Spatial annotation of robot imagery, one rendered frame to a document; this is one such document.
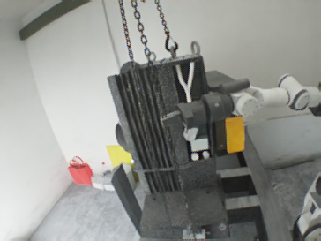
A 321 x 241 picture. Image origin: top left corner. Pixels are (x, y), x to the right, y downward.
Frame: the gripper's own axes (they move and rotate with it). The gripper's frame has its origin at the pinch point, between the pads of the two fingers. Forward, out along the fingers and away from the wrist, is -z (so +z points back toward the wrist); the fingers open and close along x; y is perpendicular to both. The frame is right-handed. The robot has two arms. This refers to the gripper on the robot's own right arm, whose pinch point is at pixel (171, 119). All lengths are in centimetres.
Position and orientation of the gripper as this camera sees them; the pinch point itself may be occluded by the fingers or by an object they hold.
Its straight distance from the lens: 52.6
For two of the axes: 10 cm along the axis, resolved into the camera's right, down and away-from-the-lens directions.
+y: -2.5, -9.1, -3.3
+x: -1.1, -3.1, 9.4
